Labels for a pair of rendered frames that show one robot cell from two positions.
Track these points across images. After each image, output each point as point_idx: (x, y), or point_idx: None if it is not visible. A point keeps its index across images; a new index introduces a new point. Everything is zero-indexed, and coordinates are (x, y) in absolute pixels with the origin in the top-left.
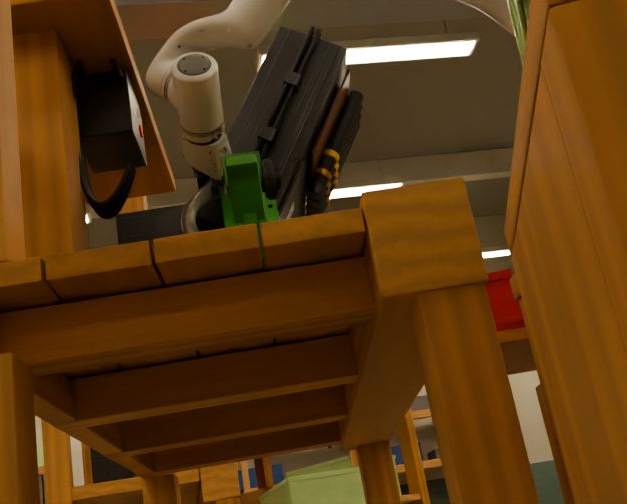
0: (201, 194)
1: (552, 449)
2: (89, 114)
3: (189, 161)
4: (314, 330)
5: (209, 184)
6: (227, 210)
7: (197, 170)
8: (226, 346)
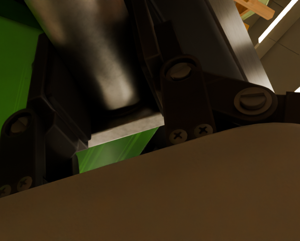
0: (49, 4)
1: None
2: None
3: (248, 192)
4: None
5: (102, 77)
6: (10, 38)
7: (168, 121)
8: None
